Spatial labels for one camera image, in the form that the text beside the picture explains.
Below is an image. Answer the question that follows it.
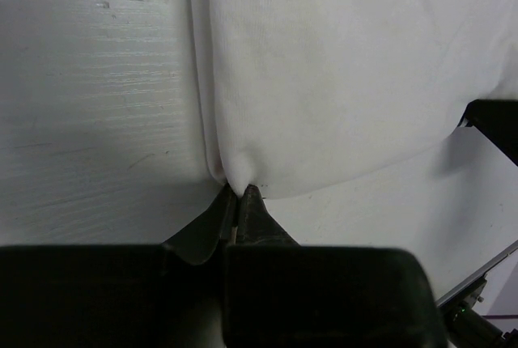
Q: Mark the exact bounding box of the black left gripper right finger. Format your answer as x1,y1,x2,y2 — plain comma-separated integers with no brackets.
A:
223,186,448,347

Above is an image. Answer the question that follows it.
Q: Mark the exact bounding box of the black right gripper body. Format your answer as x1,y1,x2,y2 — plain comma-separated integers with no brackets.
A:
458,100,518,165

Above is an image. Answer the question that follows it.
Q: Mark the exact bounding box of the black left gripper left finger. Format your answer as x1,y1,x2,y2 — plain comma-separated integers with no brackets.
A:
1,186,237,347

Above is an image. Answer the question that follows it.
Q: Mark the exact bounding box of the white green raglan t-shirt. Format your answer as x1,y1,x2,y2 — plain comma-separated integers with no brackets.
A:
191,0,517,198

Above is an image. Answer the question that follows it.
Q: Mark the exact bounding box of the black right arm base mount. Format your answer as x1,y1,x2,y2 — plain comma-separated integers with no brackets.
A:
438,241,517,348

